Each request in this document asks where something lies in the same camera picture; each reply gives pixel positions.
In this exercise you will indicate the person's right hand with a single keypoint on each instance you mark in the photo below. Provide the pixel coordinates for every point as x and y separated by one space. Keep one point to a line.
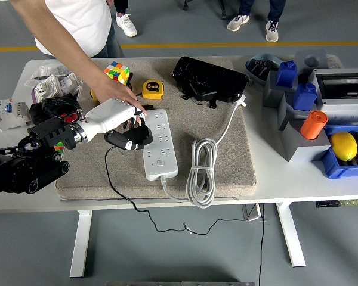
113 90

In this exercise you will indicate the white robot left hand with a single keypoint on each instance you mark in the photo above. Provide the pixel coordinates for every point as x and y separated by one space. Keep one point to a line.
110 114

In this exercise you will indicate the black plug adapter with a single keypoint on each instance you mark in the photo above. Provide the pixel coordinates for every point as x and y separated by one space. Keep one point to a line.
143 134

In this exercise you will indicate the white power strip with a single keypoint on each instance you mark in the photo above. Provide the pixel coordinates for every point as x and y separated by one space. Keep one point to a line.
161 158

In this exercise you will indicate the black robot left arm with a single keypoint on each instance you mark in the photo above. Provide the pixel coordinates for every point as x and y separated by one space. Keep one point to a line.
18 175

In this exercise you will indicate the person's right forearm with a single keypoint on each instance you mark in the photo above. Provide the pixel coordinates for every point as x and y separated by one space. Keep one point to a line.
68 50

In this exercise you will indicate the large colourful puzzle cube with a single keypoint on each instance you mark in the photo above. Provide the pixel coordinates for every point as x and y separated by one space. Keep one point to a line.
117 71

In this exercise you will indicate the yellow tape measure brown label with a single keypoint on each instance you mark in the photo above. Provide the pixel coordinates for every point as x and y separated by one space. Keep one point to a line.
94 96

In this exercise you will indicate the yellow tape measure black label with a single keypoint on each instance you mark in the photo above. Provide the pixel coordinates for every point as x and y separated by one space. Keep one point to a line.
152 89

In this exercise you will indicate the red plastic piece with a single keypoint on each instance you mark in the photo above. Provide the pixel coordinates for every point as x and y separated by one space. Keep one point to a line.
69 117

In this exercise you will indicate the white socket module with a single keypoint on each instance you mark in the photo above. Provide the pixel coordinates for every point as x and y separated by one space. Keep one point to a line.
68 85

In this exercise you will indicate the small colourful puzzle cube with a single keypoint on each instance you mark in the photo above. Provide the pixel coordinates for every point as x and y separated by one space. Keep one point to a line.
58 147

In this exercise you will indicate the grey-brown mat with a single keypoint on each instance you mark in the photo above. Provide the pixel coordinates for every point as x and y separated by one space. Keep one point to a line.
122 178

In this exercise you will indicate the white socket panel purple back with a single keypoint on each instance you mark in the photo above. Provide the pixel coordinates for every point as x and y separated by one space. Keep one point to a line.
46 89

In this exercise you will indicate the black cloth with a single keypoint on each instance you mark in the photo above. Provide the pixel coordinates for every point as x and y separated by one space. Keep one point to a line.
37 114

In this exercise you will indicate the black plastic case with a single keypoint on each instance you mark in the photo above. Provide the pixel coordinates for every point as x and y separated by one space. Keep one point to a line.
209 77

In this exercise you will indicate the white circuit breaker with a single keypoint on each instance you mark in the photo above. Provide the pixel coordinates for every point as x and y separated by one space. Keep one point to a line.
9 114

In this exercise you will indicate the white table leg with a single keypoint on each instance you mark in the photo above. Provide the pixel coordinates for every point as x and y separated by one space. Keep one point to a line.
290 235
80 244

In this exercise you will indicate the black chair base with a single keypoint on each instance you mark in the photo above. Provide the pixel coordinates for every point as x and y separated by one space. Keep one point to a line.
223 13

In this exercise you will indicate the blue bowl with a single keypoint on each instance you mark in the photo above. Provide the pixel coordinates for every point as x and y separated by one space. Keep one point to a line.
250 70

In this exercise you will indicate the black binder clips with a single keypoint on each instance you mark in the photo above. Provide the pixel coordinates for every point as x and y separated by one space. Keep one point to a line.
262 67

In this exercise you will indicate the grey square block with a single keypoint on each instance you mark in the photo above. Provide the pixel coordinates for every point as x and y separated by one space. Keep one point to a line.
273 95

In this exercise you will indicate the grey box under table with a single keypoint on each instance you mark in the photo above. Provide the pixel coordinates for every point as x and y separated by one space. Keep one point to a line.
252 214

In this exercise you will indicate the blue plastic block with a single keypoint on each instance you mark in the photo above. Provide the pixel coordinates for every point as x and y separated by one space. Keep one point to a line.
286 74
304 98

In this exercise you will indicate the grey stepped block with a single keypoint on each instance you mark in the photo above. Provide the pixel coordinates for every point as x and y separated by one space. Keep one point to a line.
301 150

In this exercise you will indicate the grey block with round hole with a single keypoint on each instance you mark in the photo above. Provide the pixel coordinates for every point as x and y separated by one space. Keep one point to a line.
311 61

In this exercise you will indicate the orange cylinder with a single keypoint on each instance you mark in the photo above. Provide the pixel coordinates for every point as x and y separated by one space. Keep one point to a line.
313 125

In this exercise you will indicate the beige roll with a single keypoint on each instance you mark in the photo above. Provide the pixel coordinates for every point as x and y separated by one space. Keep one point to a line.
334 61

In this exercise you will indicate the blue plastic bin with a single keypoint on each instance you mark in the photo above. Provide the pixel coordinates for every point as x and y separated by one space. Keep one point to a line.
334 169

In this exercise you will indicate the yellow lemon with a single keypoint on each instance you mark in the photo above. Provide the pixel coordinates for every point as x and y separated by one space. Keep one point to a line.
343 146

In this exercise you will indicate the table control panel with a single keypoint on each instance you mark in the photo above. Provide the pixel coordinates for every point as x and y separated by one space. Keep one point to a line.
331 204

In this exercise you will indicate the grey electrical enclosure box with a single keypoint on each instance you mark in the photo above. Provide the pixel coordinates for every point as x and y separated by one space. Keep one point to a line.
340 104

